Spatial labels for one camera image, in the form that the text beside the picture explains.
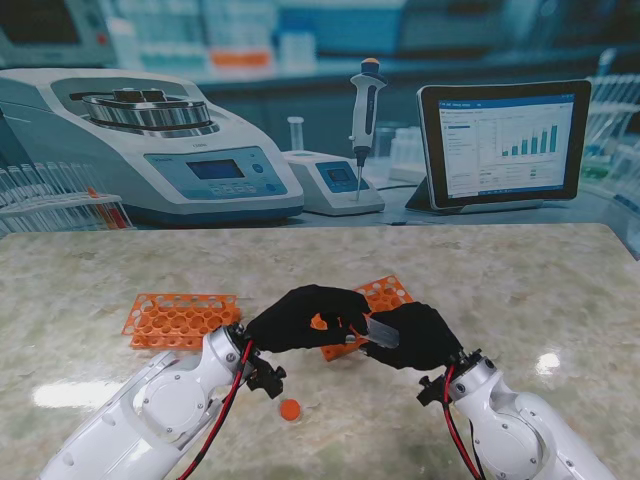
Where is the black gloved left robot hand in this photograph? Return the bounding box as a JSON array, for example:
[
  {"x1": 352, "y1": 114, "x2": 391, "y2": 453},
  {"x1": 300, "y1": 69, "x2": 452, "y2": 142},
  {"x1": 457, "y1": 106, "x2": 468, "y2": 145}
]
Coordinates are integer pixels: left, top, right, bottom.
[{"x1": 244, "y1": 284, "x2": 374, "y2": 354}]

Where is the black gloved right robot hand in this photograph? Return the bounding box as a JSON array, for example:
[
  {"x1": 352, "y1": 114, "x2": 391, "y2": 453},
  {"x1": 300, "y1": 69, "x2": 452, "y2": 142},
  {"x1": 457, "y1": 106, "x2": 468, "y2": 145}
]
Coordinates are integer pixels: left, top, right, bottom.
[{"x1": 362, "y1": 302, "x2": 464, "y2": 372}]

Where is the clear plastic test tube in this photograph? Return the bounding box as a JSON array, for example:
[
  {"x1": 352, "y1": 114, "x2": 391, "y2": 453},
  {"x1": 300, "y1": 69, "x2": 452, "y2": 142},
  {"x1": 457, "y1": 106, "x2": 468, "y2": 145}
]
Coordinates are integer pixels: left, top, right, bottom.
[{"x1": 364, "y1": 314, "x2": 401, "y2": 349}]

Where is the orange test tube rack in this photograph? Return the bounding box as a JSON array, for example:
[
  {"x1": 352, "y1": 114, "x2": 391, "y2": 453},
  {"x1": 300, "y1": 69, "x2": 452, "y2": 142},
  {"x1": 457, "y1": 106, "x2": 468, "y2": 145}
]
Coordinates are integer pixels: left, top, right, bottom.
[
  {"x1": 308, "y1": 274, "x2": 415, "y2": 362},
  {"x1": 121, "y1": 293, "x2": 242, "y2": 350}
]

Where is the printed laboratory backdrop poster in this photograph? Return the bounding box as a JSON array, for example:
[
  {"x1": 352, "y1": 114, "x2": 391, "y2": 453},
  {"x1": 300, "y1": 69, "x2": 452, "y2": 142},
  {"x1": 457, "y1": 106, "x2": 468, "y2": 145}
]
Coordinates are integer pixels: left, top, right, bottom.
[{"x1": 0, "y1": 0, "x2": 640, "y2": 236}]

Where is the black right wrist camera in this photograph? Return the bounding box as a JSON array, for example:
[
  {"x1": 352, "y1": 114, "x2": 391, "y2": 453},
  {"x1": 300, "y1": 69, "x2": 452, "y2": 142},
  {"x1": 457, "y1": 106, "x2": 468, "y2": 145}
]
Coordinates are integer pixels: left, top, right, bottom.
[{"x1": 416, "y1": 374, "x2": 449, "y2": 407}]

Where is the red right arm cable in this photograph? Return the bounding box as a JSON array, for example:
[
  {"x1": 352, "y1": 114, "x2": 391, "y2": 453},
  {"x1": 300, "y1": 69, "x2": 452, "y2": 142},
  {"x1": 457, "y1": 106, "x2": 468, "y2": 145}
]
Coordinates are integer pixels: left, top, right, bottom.
[{"x1": 442, "y1": 364, "x2": 481, "y2": 480}]

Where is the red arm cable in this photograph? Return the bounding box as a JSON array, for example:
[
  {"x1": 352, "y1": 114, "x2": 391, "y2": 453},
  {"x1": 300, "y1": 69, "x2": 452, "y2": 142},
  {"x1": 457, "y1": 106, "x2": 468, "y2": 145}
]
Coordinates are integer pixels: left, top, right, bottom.
[
  {"x1": 174, "y1": 339, "x2": 256, "y2": 480},
  {"x1": 442, "y1": 364, "x2": 481, "y2": 480}
]

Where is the red left arm cable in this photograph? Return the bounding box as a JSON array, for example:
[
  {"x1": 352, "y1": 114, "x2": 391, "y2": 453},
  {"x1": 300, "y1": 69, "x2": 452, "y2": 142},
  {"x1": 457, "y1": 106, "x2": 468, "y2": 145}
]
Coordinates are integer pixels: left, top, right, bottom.
[{"x1": 174, "y1": 339, "x2": 256, "y2": 480}]

